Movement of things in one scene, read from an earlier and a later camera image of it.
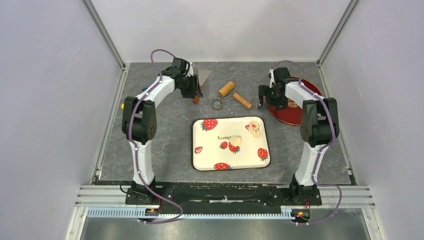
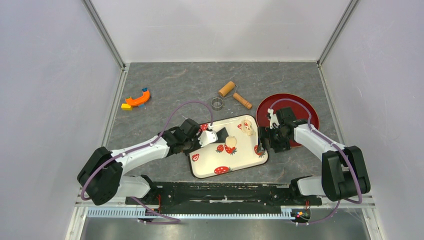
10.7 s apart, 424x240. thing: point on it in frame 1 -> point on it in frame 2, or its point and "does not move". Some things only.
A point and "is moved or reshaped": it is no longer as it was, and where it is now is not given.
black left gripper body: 187,89 -> 191,144
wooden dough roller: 230,89 does not move
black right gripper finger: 260,104 -> 261,136
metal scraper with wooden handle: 203,75 -> 222,134
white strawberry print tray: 230,143 is moved or reshaped
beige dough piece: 235,140 is moved or reshaped
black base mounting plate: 179,198 does not move
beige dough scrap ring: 254,129 is moved or reshaped
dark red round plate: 292,114 is moved or reshaped
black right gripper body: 274,99 -> 276,139
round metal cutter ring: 217,103 does not move
